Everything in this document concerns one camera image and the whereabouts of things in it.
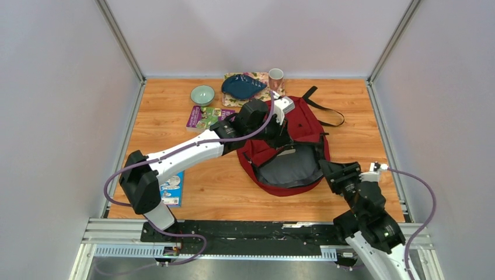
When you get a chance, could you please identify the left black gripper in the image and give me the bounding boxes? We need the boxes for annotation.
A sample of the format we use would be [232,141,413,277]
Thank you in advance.
[246,113,294,151]

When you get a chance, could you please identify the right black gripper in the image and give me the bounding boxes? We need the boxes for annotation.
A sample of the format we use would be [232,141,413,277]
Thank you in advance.
[317,160,363,221]

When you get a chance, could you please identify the purple treehouse book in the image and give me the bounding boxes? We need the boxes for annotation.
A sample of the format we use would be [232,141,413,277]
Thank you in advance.
[186,106,236,132]

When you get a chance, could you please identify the red backpack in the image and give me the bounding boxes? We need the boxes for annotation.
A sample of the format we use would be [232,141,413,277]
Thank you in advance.
[236,86,330,197]

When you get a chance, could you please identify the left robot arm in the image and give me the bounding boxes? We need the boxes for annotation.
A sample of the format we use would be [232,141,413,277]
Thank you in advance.
[119,97,295,242]

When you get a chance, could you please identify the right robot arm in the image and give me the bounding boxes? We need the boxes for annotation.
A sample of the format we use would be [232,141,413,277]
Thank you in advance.
[319,160,419,279]

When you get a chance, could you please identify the floral tray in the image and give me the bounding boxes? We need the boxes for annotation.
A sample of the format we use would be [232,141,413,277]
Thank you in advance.
[222,72,286,107]

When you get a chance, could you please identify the dark blue leaf plate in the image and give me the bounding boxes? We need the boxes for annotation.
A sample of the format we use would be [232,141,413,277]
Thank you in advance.
[221,74,267,100]

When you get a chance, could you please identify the pink mug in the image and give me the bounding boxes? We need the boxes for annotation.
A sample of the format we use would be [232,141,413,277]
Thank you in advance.
[268,68,284,91]

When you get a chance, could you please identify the light green bowl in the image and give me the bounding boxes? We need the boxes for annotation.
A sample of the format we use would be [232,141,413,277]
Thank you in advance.
[190,85,215,107]

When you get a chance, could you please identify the blue comic book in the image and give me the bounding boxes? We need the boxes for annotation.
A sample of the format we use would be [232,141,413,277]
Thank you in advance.
[159,171,184,207]

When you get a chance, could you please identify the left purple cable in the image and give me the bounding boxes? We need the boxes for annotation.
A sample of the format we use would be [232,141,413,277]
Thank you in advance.
[92,91,276,277]

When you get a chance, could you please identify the purple cable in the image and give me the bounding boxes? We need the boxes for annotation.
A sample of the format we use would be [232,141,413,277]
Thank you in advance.
[332,166,438,280]
[92,91,276,277]

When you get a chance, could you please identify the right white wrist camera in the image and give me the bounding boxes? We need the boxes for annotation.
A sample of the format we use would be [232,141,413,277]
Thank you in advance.
[360,162,389,183]

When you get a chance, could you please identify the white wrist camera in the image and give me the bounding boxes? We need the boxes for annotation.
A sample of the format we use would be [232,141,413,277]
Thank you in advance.
[270,90,295,125]
[360,162,389,183]

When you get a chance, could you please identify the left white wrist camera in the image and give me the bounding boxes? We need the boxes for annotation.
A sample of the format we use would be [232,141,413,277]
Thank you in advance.
[270,90,295,125]

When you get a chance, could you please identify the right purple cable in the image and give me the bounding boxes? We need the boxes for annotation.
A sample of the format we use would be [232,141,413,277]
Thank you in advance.
[332,166,438,280]

